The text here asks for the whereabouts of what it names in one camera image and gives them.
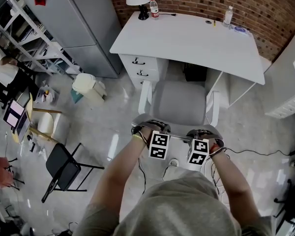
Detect person's left forearm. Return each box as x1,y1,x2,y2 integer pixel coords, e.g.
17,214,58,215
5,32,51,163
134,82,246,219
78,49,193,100
89,134,151,218

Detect person's left hand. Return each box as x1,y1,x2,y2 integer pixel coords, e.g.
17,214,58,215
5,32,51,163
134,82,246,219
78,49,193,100
131,119,172,148

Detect person's right hand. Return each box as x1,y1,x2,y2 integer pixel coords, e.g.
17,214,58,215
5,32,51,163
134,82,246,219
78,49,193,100
186,128,225,155

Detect cream pedal trash bin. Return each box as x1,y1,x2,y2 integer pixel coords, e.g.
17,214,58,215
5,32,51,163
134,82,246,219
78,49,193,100
72,73,108,102

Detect blue wet wipes packet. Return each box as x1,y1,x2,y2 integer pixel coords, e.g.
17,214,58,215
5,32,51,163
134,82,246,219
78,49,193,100
232,25,253,37

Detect round wooden table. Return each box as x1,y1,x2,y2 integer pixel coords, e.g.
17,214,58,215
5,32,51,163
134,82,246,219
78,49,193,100
11,92,72,147

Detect black folding chair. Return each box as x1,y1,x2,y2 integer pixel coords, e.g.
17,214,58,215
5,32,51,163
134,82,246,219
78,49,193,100
41,143,105,204

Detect white desk with drawers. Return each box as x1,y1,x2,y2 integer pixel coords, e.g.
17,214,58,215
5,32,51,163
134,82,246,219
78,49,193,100
110,10,266,108

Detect white plastic bag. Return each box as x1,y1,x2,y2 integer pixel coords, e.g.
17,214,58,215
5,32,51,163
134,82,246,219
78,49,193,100
35,84,59,105

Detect white cabinet with cubby shelves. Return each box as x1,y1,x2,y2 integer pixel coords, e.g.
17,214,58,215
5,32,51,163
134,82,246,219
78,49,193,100
264,21,295,125

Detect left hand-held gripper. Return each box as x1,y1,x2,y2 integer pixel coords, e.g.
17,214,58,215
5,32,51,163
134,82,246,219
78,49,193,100
148,130,171,161

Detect red label water bottle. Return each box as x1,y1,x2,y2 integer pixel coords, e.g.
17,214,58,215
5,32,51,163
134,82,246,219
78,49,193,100
149,0,160,20

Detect person's grey shirt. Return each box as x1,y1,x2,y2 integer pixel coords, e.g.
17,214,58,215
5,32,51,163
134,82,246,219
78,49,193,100
73,175,273,236

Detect open laptop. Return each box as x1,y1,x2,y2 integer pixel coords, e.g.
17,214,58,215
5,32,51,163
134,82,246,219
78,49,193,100
2,98,31,142

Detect clear plastic water bottle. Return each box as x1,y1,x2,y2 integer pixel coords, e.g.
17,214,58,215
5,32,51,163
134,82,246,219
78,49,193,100
222,5,234,28

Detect white shelving rack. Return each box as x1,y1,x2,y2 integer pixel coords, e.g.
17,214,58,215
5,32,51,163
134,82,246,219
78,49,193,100
0,0,83,77

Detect white low bench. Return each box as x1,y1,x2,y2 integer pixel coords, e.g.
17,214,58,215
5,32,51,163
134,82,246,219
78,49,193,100
260,55,272,71

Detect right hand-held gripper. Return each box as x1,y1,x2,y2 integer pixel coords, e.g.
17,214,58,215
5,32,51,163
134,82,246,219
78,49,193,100
186,138,210,173

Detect person's right forearm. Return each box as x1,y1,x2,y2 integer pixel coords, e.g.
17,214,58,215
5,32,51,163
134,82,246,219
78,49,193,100
208,146,261,221

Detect green dustpan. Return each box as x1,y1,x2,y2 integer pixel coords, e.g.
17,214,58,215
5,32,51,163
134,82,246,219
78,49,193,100
70,89,84,104

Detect grey refrigerator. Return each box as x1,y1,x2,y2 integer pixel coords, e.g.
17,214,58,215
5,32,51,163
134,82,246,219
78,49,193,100
23,0,125,80

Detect grey white armchair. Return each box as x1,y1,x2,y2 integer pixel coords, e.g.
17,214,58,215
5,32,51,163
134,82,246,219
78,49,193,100
131,79,224,142

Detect long black floor cable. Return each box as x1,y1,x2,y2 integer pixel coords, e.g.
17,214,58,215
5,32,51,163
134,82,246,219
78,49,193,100
220,147,295,157

